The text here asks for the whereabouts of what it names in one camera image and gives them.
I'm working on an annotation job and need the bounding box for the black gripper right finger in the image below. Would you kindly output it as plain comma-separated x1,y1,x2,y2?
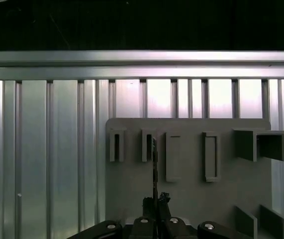
156,191,253,239

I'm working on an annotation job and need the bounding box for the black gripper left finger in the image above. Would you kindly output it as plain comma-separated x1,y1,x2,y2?
68,196,157,239

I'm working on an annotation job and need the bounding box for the black RAM stick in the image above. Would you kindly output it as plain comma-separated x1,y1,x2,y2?
151,135,160,202

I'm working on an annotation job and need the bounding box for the grey plastic parts rack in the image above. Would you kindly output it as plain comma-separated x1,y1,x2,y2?
105,117,284,239

